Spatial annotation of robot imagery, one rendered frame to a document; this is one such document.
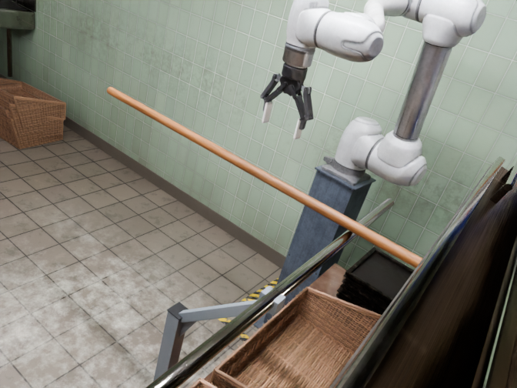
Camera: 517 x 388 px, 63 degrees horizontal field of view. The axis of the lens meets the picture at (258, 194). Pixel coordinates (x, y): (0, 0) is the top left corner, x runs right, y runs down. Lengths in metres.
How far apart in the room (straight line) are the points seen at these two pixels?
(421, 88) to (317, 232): 0.81
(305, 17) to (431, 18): 0.55
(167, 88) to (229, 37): 0.68
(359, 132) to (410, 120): 0.23
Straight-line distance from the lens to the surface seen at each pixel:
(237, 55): 2.82
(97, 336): 2.31
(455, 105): 2.28
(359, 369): 0.42
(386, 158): 1.82
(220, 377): 1.29
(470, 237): 0.83
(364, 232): 1.15
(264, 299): 0.85
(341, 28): 1.19
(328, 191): 1.97
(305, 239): 2.12
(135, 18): 3.48
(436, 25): 1.65
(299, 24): 1.26
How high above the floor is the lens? 1.73
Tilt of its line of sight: 27 degrees down
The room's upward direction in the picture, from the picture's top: 16 degrees clockwise
